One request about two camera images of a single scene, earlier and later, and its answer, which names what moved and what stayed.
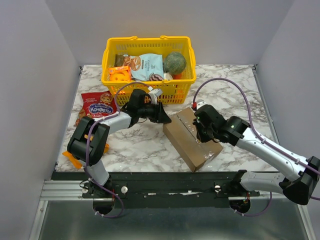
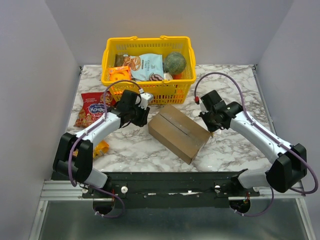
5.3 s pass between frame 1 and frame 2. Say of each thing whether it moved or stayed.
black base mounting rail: stayed
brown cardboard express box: moved
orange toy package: stayed
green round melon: stayed
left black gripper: moved
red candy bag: stayed
